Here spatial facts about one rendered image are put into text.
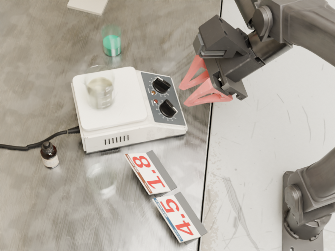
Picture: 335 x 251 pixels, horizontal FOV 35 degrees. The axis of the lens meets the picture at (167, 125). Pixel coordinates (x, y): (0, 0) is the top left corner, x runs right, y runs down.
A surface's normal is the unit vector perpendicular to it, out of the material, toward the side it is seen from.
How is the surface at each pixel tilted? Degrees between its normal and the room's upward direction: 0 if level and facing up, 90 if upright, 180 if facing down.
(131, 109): 0
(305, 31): 85
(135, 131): 90
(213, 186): 0
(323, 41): 87
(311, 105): 0
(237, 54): 41
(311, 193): 91
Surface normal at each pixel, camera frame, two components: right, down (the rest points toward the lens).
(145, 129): 0.25, 0.84
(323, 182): -0.89, 0.26
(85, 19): 0.05, -0.51
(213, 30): -0.60, -0.26
